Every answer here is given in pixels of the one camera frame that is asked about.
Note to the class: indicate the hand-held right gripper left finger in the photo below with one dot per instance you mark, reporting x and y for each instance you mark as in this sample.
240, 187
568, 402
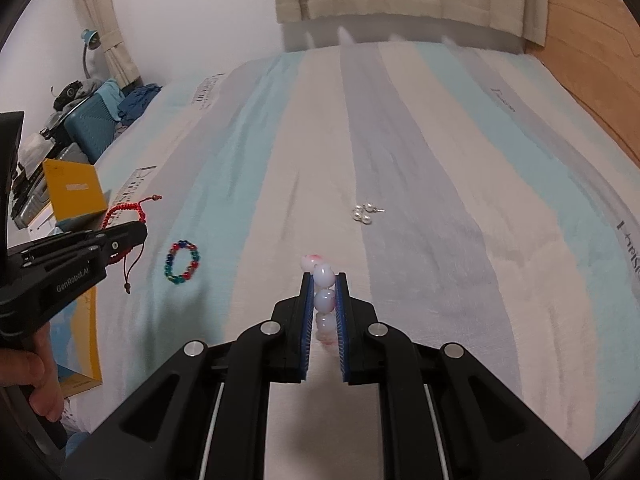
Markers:
305, 330

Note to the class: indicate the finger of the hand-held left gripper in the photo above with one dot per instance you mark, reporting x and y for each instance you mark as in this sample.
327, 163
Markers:
125, 237
60, 244

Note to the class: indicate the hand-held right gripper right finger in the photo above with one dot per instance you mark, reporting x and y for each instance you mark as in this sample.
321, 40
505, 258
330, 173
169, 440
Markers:
342, 330

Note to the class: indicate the blue and yellow cardboard box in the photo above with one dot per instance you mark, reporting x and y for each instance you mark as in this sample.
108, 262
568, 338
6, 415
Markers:
75, 190

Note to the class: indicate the person's left hand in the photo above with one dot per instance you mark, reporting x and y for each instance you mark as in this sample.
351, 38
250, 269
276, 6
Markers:
30, 370

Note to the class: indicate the silver suitcase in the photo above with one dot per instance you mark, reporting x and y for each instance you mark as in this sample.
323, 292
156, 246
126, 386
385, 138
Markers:
30, 195

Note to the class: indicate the white plastic bag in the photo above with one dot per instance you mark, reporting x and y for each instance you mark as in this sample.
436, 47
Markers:
35, 147

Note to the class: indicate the pearl earrings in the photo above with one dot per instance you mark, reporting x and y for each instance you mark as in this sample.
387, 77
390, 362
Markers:
361, 216

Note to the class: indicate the blue suitcase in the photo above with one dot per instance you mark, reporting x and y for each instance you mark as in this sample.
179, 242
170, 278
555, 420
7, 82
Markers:
87, 125

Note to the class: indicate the dark blue garment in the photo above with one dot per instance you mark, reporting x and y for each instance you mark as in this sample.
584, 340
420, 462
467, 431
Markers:
137, 100

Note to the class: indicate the light blue towel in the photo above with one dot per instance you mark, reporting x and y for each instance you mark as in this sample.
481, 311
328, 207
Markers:
110, 97

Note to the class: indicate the pile of dark clothes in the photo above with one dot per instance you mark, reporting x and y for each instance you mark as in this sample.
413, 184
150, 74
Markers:
75, 92

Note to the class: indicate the striped bed sheet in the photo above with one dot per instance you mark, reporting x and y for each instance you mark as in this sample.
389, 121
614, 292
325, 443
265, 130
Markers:
400, 160

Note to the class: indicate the blue desk lamp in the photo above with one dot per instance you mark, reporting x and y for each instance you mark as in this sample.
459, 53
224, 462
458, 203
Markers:
90, 37

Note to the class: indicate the narrow cream curtain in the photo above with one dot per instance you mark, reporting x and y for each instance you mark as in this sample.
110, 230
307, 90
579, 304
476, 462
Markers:
100, 20

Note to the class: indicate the wooden headboard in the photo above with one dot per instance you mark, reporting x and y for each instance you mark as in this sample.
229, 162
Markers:
590, 50

